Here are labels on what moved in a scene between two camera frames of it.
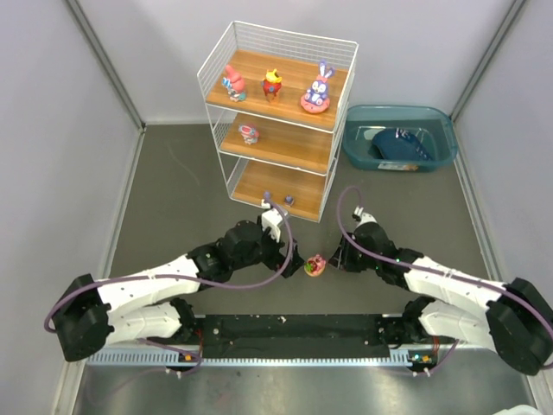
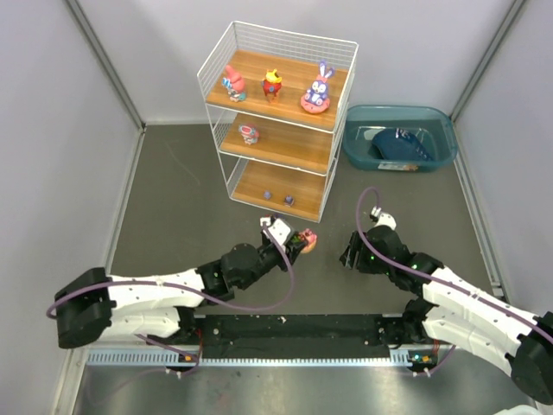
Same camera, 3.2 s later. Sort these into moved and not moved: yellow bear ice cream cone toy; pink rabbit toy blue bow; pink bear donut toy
Moved: pink bear donut toy
Not moved: pink rabbit toy blue bow; yellow bear ice cream cone toy
